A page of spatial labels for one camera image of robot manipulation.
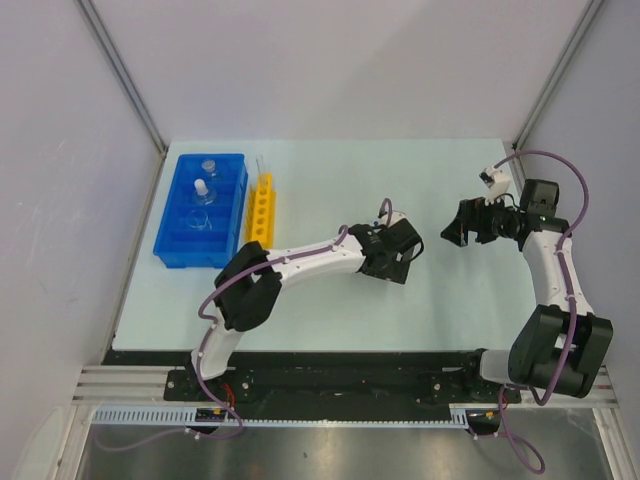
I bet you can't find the clear glass beaker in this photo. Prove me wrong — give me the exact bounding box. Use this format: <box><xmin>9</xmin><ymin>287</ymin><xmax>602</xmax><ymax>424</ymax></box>
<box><xmin>185</xmin><ymin>209</ymin><xmax>212</xmax><ymax>231</ymax></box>

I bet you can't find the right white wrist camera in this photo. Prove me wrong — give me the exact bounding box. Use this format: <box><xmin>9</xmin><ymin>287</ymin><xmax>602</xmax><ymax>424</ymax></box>
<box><xmin>479</xmin><ymin>166</ymin><xmax>512</xmax><ymax>205</ymax></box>

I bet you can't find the blue divided plastic bin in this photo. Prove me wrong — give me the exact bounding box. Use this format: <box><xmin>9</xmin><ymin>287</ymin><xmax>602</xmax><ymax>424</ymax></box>
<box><xmin>153</xmin><ymin>153</ymin><xmax>248</xmax><ymax>269</ymax></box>

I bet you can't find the glass flask with white stopper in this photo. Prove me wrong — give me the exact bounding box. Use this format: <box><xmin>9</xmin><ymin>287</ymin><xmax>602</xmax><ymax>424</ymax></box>
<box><xmin>193</xmin><ymin>178</ymin><xmax>217</xmax><ymax>205</ymax></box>

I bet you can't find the small clear glass flask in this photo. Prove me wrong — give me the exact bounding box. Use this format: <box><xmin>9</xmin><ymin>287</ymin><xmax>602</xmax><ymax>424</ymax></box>
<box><xmin>201</xmin><ymin>158</ymin><xmax>218</xmax><ymax>178</ymax></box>

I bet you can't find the yellow test tube rack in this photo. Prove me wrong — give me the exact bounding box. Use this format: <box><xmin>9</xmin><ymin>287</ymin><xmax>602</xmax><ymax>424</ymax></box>
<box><xmin>244</xmin><ymin>172</ymin><xmax>276</xmax><ymax>250</ymax></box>

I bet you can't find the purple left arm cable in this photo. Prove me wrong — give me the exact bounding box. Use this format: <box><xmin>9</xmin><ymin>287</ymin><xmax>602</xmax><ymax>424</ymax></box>
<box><xmin>94</xmin><ymin>198</ymin><xmax>394</xmax><ymax>454</ymax></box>

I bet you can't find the clear glass test tube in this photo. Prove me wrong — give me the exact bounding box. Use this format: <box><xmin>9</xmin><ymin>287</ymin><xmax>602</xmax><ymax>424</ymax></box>
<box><xmin>256</xmin><ymin>154</ymin><xmax>266</xmax><ymax>186</ymax></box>

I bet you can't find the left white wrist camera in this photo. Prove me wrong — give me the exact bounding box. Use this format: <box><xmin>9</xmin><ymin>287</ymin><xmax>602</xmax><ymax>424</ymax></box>
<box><xmin>385</xmin><ymin>211</ymin><xmax>406</xmax><ymax>227</ymax></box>

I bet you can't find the white slotted cable duct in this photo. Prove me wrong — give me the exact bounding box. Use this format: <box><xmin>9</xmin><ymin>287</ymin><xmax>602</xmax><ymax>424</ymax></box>
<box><xmin>92</xmin><ymin>405</ymin><xmax>469</xmax><ymax>429</ymax></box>

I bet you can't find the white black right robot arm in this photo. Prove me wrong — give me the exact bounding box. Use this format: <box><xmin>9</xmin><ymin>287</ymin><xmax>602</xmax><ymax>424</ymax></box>
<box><xmin>441</xmin><ymin>172</ymin><xmax>613</xmax><ymax>401</ymax></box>

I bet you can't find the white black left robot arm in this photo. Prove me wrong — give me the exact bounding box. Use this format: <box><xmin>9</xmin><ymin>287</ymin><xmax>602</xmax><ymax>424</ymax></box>
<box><xmin>185</xmin><ymin>214</ymin><xmax>424</xmax><ymax>400</ymax></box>

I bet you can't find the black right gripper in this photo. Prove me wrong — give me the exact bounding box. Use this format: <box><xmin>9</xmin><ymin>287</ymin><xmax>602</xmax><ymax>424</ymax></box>
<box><xmin>440</xmin><ymin>191</ymin><xmax>523</xmax><ymax>247</ymax></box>

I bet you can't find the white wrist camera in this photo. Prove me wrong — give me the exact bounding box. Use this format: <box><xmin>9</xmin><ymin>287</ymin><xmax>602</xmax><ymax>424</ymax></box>
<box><xmin>385</xmin><ymin>211</ymin><xmax>406</xmax><ymax>227</ymax></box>
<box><xmin>479</xmin><ymin>166</ymin><xmax>512</xmax><ymax>205</ymax></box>

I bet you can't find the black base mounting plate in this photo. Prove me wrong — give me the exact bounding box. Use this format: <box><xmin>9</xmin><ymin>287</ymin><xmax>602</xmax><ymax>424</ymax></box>
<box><xmin>102</xmin><ymin>349</ymin><xmax>524</xmax><ymax>436</ymax></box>

